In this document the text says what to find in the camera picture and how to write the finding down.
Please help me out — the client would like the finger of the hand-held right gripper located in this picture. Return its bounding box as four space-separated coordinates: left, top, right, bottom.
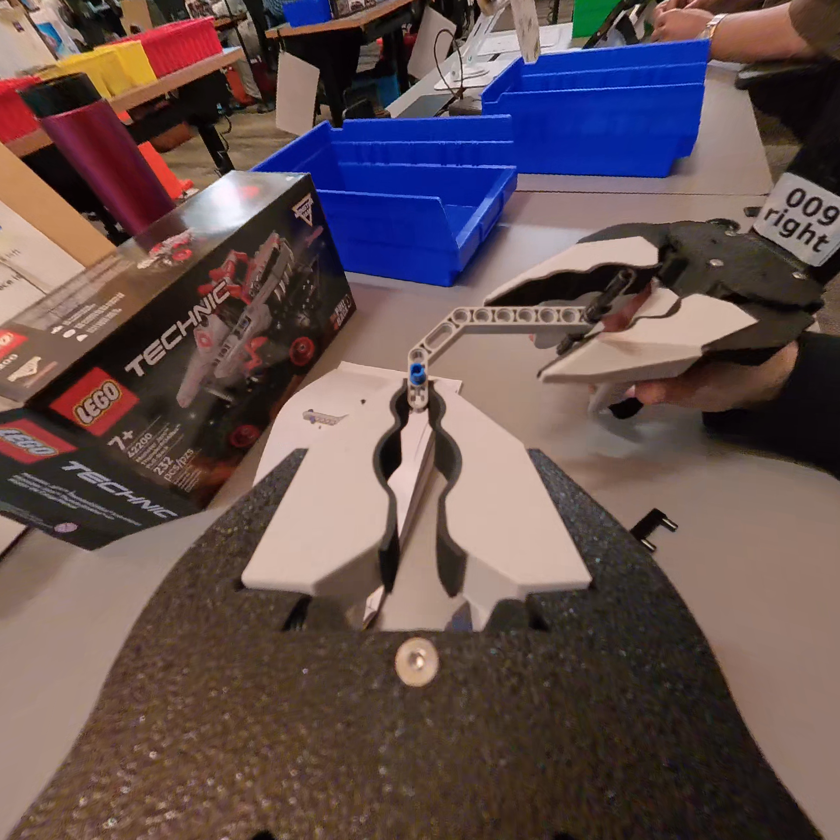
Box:
537 287 760 386
484 238 664 309

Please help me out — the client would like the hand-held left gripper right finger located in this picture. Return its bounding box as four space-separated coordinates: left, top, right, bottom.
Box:
425 379 593 630

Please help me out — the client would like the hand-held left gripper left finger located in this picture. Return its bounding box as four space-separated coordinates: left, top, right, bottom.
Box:
241 377 409 630

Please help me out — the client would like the black toy axle pin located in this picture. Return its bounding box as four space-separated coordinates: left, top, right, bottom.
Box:
558 269 636 355

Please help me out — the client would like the grey angled toy beam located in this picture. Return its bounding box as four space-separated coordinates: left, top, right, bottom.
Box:
405 304 608 411

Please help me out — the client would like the another person's forearm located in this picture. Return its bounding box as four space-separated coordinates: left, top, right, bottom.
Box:
709 0 840 63

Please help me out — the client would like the person's right forearm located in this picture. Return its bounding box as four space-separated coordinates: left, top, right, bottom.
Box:
702 331 840 480

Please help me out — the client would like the grey desk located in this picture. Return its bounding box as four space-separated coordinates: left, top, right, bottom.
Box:
0 59 840 840

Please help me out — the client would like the person's right hand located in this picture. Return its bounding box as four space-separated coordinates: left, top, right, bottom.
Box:
632 341 799 414

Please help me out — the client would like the blue plastic bin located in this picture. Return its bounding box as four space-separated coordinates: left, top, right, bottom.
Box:
481 38 713 179
252 115 519 290

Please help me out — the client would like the white instruction booklet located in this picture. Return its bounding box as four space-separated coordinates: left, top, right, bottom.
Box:
252 360 466 627

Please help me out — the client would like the black tablet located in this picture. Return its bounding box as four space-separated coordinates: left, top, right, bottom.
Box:
394 94 483 119

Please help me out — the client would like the hanging paper tag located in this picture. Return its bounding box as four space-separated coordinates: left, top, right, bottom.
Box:
511 0 542 64

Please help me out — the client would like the white laptop stand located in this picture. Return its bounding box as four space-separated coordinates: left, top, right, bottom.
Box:
436 10 526 93

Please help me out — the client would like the green plastic holder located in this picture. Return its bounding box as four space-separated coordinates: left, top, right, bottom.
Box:
571 0 634 40

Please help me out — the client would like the black printed toy box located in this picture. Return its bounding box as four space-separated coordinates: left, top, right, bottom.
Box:
0 171 358 552

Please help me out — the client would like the white paper sheet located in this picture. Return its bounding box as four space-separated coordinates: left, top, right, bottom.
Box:
276 51 320 137
407 7 458 81

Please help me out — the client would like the wooden background table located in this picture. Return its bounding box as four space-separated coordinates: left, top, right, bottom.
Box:
266 0 421 129

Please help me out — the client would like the orange cone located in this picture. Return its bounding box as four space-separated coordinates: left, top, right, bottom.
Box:
136 141 193 201

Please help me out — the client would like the brown board with instruction sheets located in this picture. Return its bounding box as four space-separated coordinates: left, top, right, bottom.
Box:
0 141 118 329

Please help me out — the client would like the maroon tumbler with black lid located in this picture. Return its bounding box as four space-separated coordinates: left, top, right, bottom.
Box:
18 72 179 238

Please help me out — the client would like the wooden table with black legs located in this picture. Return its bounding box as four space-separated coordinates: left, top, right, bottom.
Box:
0 46 247 173

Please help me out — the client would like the red plastic bin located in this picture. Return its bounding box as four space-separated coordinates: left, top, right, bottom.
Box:
141 16 224 78
0 75 42 144

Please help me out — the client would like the yellow plastic bin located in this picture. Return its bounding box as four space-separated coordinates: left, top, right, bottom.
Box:
95 41 158 89
58 52 112 99

